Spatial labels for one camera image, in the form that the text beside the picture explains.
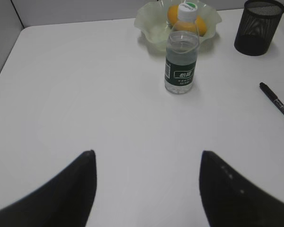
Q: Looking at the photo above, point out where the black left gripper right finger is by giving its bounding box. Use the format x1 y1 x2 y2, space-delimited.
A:
199 151 284 227

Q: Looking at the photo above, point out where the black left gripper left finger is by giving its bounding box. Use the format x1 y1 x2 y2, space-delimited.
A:
0 150 97 227

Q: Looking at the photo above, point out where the black marker pen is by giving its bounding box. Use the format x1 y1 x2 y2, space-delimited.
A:
259 82 284 115

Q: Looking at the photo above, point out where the clear water bottle green label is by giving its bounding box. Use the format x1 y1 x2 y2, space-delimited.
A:
164 2 200 94

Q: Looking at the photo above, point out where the yellow mango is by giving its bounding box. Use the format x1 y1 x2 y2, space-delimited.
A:
167 5 207 36

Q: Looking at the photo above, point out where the black mesh pen holder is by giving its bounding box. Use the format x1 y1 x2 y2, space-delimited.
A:
234 0 284 56

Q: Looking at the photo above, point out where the pale green wavy plate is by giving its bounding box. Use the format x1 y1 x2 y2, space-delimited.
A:
134 0 222 52

